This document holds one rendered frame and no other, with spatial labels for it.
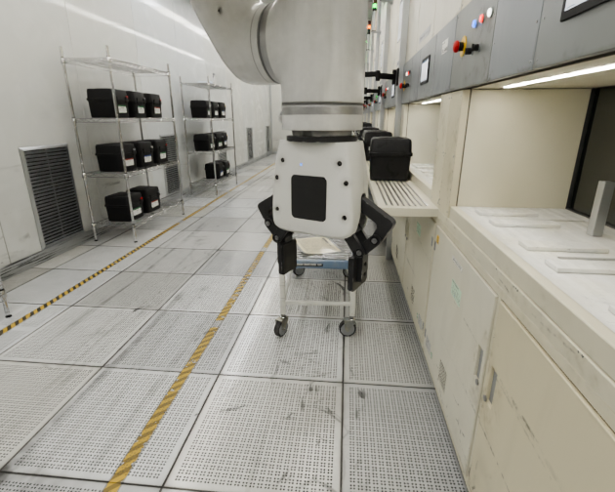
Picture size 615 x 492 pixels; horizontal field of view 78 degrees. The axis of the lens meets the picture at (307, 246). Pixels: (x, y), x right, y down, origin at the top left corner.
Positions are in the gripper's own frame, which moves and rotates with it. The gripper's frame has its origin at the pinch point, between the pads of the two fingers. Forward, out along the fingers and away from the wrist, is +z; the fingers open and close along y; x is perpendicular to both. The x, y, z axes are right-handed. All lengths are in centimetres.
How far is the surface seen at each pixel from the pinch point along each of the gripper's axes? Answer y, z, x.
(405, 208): -28, 21, 129
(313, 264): -74, 56, 128
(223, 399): -83, 101, 63
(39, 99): -350, -33, 144
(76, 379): -153, 101, 38
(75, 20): -378, -105, 203
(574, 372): 32, 25, 36
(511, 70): 10, -29, 79
